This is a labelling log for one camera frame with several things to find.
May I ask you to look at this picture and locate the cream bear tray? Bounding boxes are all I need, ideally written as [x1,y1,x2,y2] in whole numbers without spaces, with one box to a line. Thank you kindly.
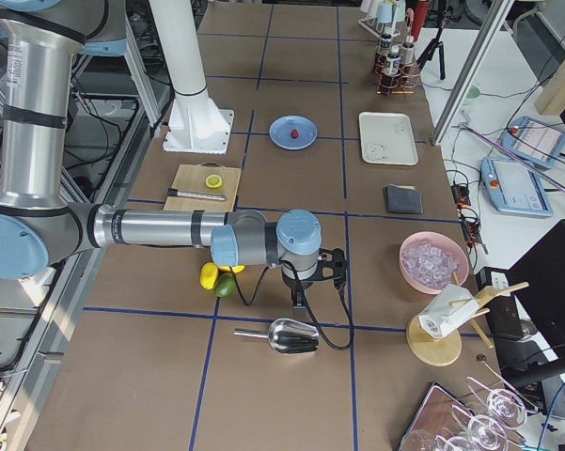
[358,112,418,166]

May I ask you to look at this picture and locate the yellow lemon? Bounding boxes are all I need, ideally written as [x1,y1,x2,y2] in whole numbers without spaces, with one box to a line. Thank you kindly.
[199,262,219,290]
[218,265,245,273]

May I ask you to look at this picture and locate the wooden cutting board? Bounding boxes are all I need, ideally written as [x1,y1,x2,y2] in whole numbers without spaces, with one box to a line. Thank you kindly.
[164,164,242,211]

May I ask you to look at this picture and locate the lemon half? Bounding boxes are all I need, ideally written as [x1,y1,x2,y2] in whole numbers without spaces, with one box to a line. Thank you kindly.
[205,174,224,190]

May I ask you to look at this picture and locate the pink bowl of ice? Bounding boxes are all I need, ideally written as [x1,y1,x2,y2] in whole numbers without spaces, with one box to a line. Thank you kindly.
[399,231,470,294]

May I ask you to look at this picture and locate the dark drink bottle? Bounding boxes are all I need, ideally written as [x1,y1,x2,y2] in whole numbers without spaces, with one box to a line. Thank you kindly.
[400,40,415,78]
[385,45,400,86]
[378,33,393,72]

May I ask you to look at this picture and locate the black monitor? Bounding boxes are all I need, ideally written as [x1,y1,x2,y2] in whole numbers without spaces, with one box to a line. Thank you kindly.
[491,218,565,391]

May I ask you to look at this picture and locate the green lime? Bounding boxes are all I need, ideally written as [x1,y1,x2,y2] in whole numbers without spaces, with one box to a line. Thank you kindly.
[213,272,236,298]

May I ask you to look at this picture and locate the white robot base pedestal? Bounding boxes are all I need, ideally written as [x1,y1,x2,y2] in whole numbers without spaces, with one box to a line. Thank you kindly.
[149,0,234,155]

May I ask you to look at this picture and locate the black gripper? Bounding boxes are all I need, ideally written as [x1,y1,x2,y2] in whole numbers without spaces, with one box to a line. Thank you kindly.
[279,248,346,316]

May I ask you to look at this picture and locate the copper wire bottle rack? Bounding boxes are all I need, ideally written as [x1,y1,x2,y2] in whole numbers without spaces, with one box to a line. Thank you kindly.
[372,45,421,96]

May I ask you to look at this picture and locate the grey folded cloth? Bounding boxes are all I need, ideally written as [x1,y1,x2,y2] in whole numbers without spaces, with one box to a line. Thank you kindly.
[383,184,423,214]

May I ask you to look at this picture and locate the metal scoop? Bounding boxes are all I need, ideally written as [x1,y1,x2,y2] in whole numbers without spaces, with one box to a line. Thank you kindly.
[234,319,320,354]

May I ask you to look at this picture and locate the black camera tripod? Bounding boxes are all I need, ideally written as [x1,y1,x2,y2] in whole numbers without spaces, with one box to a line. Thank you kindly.
[416,1,453,81]

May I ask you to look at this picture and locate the blue plate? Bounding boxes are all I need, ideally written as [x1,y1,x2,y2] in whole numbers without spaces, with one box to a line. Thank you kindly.
[269,115,318,150]

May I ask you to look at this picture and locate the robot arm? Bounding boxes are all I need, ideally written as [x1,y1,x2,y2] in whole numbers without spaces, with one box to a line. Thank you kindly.
[0,1,347,312]

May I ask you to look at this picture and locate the wooden mug stand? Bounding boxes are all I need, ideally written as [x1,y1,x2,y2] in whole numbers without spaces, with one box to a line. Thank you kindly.
[406,282,529,367]

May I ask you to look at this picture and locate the blue teach pendant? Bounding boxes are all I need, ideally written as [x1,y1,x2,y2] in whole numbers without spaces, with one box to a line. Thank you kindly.
[501,116,565,169]
[480,157,554,218]

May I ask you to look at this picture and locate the clear wine glass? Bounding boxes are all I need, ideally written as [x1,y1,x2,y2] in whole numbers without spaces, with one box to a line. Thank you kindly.
[465,376,538,430]
[450,404,525,450]

